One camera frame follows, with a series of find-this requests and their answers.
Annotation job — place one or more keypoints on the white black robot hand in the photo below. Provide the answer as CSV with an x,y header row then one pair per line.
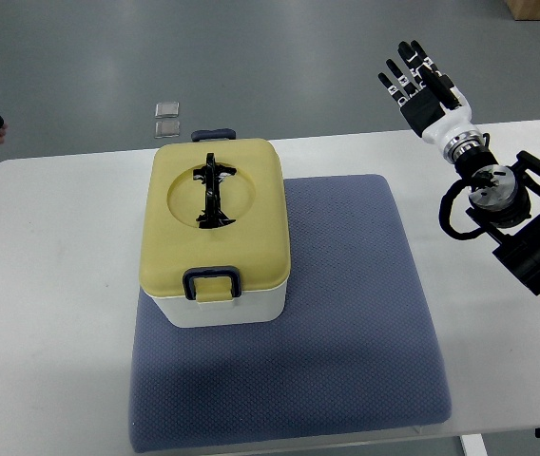
x,y
432,105

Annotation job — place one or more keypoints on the yellow box lid black handle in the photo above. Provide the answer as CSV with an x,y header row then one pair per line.
x,y
215,221

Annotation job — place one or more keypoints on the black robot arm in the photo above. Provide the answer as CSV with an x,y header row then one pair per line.
x,y
500,201

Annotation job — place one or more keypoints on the white storage box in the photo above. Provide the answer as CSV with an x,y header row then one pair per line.
x,y
251,307

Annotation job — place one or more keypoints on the blue grey cushion mat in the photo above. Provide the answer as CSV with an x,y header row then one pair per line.
x,y
353,350

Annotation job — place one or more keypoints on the upper metal floor plate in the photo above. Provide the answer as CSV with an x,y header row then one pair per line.
x,y
167,110

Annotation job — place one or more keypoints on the metal floor plate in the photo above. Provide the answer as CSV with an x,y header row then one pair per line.
x,y
167,110
167,128

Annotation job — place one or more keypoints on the lower metal floor plate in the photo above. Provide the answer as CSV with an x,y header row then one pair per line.
x,y
167,128

